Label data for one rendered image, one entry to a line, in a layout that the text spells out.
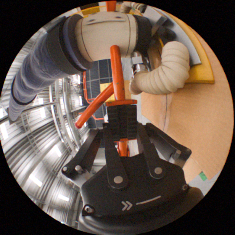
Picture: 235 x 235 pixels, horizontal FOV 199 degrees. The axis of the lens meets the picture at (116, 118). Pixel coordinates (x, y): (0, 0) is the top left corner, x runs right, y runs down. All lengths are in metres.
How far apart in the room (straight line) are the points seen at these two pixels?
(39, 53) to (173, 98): 0.33
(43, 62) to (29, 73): 0.09
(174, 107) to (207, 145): 0.11
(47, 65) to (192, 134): 0.34
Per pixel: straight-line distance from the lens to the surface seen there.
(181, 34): 0.17
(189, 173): 0.77
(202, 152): 0.16
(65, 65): 0.18
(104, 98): 0.15
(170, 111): 0.19
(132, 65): 0.18
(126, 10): 0.38
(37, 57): 0.23
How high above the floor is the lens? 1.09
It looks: level
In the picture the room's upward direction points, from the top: 96 degrees counter-clockwise
